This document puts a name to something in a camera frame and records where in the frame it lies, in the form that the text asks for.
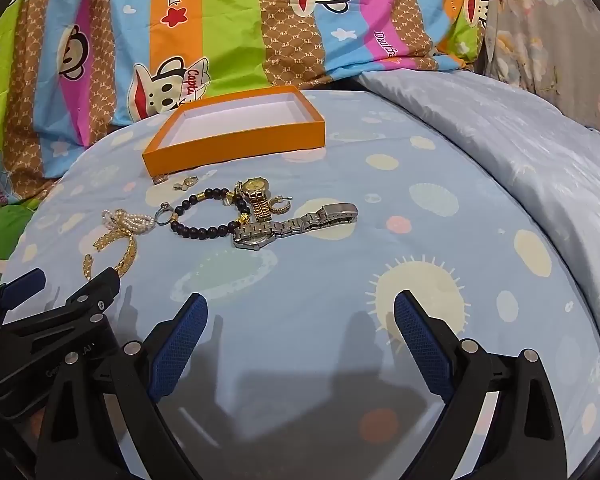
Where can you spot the silver wrist watch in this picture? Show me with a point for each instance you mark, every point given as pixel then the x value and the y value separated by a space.
pixel 290 225

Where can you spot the gold hoop drop earring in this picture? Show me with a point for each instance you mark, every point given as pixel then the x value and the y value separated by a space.
pixel 190 181

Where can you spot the striped cartoon monkey blanket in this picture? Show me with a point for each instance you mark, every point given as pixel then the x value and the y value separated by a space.
pixel 230 25

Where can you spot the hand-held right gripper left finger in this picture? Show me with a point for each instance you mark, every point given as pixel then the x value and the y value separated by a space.
pixel 180 345

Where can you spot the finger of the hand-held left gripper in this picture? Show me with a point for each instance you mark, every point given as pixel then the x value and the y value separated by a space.
pixel 25 286
pixel 100 290

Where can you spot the orange cardboard box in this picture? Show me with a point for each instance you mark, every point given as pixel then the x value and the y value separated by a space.
pixel 230 155

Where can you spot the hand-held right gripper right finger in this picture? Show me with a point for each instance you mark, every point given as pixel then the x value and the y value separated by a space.
pixel 422 345

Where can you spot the blue planet print bedsheet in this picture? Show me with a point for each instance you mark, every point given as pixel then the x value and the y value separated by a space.
pixel 330 270

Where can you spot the small gold drop earring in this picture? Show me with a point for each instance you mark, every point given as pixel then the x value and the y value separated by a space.
pixel 160 179

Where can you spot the gold wrist watch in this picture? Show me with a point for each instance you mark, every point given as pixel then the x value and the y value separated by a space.
pixel 254 187

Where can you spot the plain light blue quilt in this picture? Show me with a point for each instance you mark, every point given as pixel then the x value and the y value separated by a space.
pixel 505 135

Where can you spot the grey floral cloth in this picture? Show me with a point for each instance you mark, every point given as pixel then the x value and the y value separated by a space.
pixel 540 35

